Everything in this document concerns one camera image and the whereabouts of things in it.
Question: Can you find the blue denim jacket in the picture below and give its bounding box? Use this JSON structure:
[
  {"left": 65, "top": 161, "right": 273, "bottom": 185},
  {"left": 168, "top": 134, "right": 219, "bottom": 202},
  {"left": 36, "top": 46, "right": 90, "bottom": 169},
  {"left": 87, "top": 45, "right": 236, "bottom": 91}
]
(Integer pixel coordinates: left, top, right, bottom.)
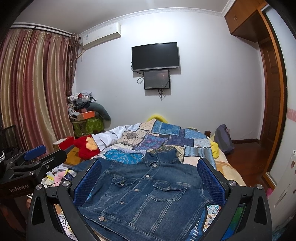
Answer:
[{"left": 78, "top": 150, "right": 221, "bottom": 240}]

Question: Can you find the pile of clothes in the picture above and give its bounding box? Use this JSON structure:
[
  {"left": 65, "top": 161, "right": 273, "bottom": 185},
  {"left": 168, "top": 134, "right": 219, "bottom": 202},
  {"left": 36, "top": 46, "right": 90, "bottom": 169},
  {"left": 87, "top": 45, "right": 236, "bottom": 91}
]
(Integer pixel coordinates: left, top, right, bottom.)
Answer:
[{"left": 67, "top": 91, "right": 96, "bottom": 120}]

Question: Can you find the wooden bedside table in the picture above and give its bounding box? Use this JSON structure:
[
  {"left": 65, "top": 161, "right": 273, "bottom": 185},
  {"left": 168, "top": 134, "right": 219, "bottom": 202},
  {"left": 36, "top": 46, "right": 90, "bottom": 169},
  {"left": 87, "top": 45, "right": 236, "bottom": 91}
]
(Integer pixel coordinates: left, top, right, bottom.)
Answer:
[{"left": 64, "top": 147, "right": 82, "bottom": 166}]

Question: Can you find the red box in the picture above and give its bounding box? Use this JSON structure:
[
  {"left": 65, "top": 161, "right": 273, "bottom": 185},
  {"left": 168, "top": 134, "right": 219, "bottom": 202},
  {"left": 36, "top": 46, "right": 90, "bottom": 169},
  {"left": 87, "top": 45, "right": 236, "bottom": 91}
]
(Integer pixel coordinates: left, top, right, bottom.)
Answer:
[{"left": 53, "top": 137, "right": 74, "bottom": 151}]

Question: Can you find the red plush toy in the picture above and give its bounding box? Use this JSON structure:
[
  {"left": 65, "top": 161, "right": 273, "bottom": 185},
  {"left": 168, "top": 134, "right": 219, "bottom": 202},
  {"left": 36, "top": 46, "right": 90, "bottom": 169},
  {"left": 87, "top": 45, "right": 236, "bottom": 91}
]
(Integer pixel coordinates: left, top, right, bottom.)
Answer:
[{"left": 73, "top": 135, "right": 100, "bottom": 160}]

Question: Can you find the green patterned storage box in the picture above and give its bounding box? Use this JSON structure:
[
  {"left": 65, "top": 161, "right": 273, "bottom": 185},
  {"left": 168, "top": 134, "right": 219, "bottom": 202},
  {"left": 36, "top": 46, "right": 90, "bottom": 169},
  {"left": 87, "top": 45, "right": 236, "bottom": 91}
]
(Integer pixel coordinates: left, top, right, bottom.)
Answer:
[{"left": 72, "top": 117, "right": 104, "bottom": 138}]

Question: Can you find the beige bed blanket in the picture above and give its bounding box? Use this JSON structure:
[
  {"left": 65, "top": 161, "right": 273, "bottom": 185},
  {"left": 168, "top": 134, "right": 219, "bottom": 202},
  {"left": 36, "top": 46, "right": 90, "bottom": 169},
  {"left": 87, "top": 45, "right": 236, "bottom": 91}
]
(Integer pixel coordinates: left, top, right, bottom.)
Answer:
[{"left": 214, "top": 150, "right": 246, "bottom": 186}]

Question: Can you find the orange shoe box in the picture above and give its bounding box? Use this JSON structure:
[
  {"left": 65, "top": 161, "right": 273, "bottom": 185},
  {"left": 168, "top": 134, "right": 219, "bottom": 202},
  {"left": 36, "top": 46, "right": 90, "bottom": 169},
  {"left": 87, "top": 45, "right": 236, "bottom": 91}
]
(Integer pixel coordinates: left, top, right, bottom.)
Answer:
[{"left": 76, "top": 111, "right": 95, "bottom": 121}]

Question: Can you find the white shirt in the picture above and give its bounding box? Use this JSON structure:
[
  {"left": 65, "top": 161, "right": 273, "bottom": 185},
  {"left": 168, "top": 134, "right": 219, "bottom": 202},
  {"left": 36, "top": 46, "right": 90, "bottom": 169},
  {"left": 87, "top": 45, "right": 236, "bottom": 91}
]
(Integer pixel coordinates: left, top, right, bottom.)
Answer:
[{"left": 91, "top": 123, "right": 140, "bottom": 151}]

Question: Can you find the grey backpack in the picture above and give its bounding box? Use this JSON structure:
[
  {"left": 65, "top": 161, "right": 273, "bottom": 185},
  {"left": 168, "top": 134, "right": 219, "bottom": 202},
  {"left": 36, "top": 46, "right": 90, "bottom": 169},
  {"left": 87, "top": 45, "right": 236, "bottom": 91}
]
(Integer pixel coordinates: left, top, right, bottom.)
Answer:
[{"left": 214, "top": 124, "right": 234, "bottom": 154}]

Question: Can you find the red gold striped curtain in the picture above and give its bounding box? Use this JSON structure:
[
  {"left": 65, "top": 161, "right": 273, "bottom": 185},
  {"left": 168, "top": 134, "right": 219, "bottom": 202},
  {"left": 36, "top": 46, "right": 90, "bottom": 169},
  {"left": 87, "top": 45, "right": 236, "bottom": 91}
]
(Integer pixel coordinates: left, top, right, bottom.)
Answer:
[{"left": 1, "top": 29, "right": 79, "bottom": 153}]

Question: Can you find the blue patchwork quilt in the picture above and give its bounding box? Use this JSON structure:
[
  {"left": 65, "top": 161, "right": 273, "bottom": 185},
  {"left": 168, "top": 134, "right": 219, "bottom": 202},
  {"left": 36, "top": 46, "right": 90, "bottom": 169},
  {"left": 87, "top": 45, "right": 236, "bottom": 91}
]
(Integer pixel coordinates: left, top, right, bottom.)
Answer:
[{"left": 95, "top": 119, "right": 216, "bottom": 167}]

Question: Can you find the wooden door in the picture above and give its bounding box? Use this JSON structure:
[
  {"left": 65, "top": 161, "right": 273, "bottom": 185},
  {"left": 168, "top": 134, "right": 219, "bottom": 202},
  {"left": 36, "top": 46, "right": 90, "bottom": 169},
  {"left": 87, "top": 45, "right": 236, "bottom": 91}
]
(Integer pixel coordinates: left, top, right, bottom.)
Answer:
[{"left": 259, "top": 11, "right": 287, "bottom": 173}]

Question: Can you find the wooden overhead cabinet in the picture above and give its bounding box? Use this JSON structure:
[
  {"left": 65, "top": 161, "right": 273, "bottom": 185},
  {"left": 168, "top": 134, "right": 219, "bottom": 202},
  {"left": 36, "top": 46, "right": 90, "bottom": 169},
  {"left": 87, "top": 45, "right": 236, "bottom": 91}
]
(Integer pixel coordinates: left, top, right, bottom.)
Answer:
[{"left": 225, "top": 0, "right": 269, "bottom": 43}]

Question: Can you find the small black wall monitor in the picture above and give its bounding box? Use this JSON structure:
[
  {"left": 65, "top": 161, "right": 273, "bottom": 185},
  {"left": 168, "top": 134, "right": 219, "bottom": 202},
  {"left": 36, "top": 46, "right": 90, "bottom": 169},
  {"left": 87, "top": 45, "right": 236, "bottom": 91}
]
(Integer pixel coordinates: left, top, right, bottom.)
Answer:
[{"left": 144, "top": 70, "right": 171, "bottom": 90}]

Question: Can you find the white wall air conditioner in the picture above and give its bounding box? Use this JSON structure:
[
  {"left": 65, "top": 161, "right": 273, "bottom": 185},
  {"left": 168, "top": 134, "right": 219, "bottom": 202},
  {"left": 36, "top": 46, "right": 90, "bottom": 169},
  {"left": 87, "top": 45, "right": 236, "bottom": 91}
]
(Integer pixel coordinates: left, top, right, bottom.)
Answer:
[{"left": 82, "top": 23, "right": 121, "bottom": 50}]

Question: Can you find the black wall television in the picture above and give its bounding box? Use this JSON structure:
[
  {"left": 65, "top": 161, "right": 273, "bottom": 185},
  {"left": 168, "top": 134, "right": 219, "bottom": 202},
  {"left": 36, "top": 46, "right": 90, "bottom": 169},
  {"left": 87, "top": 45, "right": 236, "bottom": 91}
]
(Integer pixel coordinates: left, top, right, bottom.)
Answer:
[{"left": 132, "top": 42, "right": 180, "bottom": 72}]

